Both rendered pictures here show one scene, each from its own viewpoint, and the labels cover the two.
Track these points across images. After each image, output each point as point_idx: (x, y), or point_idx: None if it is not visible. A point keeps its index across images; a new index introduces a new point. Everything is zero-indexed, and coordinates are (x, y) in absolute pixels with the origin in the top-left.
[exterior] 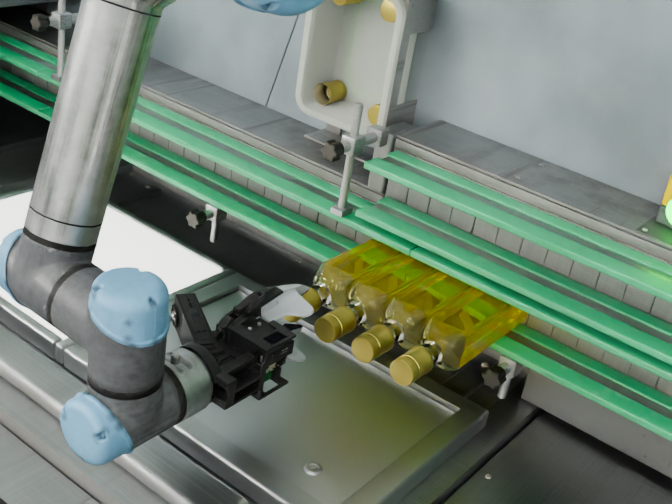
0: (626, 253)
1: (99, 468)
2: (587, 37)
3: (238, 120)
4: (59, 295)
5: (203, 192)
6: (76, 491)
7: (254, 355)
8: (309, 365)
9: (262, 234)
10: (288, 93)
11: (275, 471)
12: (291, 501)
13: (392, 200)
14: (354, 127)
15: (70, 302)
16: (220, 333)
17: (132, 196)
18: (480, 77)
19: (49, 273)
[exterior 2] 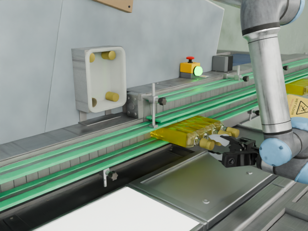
0: (205, 85)
1: (267, 216)
2: (152, 41)
3: (67, 136)
4: (301, 139)
5: (97, 167)
6: (276, 225)
7: (252, 145)
8: (192, 171)
9: (73, 185)
10: (55, 118)
11: (254, 178)
12: (268, 174)
13: (149, 116)
14: (154, 92)
15: (304, 137)
16: (245, 149)
17: (24, 222)
18: (129, 68)
19: (294, 137)
